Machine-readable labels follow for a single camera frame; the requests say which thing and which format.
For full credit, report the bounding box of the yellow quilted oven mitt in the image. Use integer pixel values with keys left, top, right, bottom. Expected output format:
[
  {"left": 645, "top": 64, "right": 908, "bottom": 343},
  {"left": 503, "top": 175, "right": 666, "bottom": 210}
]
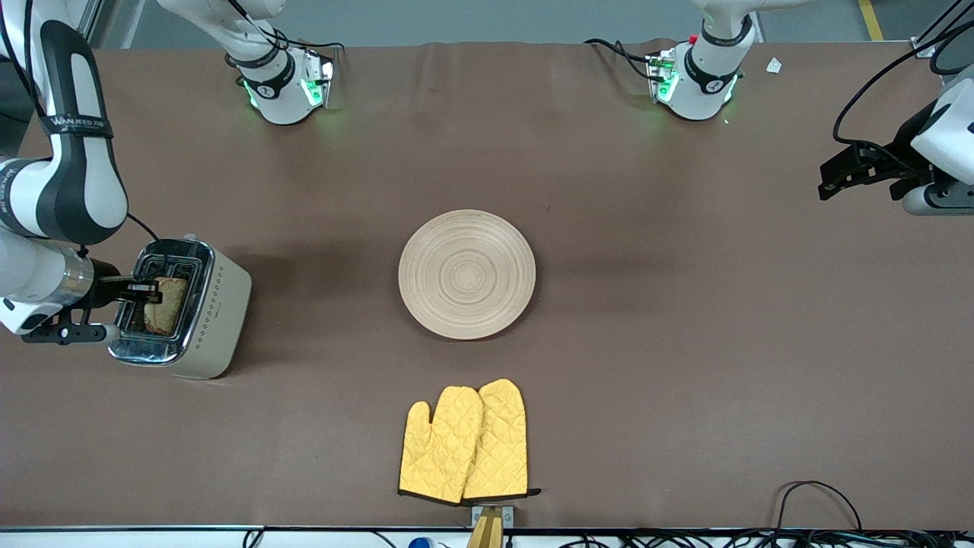
[
  {"left": 398, "top": 386, "right": 485, "bottom": 505},
  {"left": 463, "top": 378, "right": 543, "bottom": 501}
]

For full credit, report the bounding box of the black cable bundle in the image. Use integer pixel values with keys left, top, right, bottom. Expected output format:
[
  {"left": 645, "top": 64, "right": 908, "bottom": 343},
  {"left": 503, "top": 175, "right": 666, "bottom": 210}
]
[{"left": 563, "top": 529, "right": 974, "bottom": 548}]

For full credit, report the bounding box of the black base cable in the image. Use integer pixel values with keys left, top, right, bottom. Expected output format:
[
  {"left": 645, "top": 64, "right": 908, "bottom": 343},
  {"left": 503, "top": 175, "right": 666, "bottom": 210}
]
[
  {"left": 584, "top": 38, "right": 659, "bottom": 81},
  {"left": 242, "top": 0, "right": 345, "bottom": 54}
]

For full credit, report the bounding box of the black left base cable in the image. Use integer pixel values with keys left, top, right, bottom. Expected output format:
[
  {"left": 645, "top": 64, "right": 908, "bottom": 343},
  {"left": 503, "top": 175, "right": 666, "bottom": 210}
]
[{"left": 584, "top": 38, "right": 659, "bottom": 81}]

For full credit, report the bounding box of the brown bread slice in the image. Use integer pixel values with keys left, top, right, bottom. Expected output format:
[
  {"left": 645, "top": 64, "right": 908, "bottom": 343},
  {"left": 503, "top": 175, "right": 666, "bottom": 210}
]
[{"left": 143, "top": 276, "right": 189, "bottom": 336}]

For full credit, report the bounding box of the cream and chrome toaster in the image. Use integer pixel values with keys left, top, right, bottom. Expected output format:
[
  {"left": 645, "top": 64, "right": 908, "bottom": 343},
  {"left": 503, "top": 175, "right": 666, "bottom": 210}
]
[{"left": 107, "top": 233, "right": 253, "bottom": 380}]

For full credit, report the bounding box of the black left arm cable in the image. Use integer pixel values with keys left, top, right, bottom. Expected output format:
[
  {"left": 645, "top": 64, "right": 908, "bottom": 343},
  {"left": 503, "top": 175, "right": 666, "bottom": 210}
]
[{"left": 832, "top": 0, "right": 974, "bottom": 145}]

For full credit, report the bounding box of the aluminium frame profile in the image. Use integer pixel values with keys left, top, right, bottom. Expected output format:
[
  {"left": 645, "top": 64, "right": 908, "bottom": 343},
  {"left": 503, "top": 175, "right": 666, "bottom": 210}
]
[{"left": 76, "top": 0, "right": 105, "bottom": 48}]

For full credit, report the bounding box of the black looped cable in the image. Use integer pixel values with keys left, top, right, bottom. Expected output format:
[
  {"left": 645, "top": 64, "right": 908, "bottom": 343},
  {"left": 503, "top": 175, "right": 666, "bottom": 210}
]
[{"left": 775, "top": 480, "right": 864, "bottom": 534}]

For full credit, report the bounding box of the black right base cable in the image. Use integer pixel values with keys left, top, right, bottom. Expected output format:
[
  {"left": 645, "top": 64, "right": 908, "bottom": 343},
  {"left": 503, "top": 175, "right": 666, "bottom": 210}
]
[{"left": 242, "top": 0, "right": 345, "bottom": 54}]

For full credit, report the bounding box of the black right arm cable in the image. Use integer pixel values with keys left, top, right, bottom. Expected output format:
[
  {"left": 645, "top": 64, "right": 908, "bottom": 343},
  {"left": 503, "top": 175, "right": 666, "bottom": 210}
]
[{"left": 0, "top": 0, "right": 162, "bottom": 246}]

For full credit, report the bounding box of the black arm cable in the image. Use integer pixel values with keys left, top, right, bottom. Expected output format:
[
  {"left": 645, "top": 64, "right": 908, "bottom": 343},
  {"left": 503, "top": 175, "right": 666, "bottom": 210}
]
[
  {"left": 0, "top": 0, "right": 162, "bottom": 246},
  {"left": 832, "top": 0, "right": 974, "bottom": 145}
]

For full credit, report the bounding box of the round wooden plate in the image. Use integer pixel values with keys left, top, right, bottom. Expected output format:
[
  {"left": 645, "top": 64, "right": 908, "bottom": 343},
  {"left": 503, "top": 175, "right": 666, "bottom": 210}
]
[{"left": 398, "top": 209, "right": 536, "bottom": 340}]

